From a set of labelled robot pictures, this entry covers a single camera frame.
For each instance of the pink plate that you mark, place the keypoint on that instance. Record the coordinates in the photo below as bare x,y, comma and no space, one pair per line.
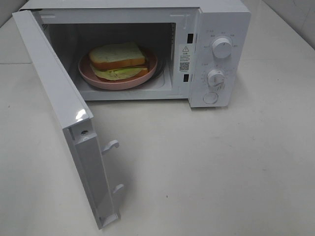
86,71

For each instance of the glass microwave turntable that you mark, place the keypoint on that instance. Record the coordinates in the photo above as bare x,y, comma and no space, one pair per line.
159,70

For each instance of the lower white timer knob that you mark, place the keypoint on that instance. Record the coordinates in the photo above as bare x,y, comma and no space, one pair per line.
215,78

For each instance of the round white door button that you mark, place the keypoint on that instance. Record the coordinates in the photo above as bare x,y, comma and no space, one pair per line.
210,98

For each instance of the white warning label sticker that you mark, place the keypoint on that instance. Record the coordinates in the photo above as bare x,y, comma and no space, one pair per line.
185,57

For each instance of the white microwave oven body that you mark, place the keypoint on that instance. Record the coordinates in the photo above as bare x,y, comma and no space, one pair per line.
76,26

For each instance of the white microwave door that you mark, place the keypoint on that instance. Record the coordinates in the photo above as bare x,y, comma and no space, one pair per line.
75,119

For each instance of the upper white power knob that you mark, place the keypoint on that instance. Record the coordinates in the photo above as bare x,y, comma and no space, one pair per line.
221,47

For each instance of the sandwich with lettuce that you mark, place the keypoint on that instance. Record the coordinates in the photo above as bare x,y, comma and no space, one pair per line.
115,62

